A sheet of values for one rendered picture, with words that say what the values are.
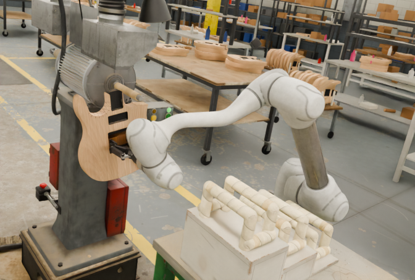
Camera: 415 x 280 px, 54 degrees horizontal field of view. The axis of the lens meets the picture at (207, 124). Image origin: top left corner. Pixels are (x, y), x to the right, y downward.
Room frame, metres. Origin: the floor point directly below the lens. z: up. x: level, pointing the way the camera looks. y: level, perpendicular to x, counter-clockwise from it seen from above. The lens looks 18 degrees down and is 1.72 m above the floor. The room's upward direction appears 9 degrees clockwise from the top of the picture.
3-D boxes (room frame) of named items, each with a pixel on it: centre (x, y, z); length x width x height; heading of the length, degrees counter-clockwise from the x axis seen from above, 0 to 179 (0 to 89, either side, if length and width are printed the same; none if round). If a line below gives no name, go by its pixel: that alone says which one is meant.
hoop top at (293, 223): (1.17, -0.33, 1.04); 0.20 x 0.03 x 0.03; 42
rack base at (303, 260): (1.09, -0.24, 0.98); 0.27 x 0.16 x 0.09; 43
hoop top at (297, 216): (1.12, -0.27, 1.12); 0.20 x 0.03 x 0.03; 42
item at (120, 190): (2.07, 0.50, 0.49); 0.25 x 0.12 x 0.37; 43
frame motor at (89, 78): (1.92, 0.57, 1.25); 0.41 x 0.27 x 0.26; 43
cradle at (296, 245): (1.02, -0.30, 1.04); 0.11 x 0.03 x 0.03; 133
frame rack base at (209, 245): (0.99, -0.12, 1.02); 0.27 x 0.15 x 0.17; 43
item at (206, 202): (1.02, -0.03, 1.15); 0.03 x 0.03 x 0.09
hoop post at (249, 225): (0.90, -0.14, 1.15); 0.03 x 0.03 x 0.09
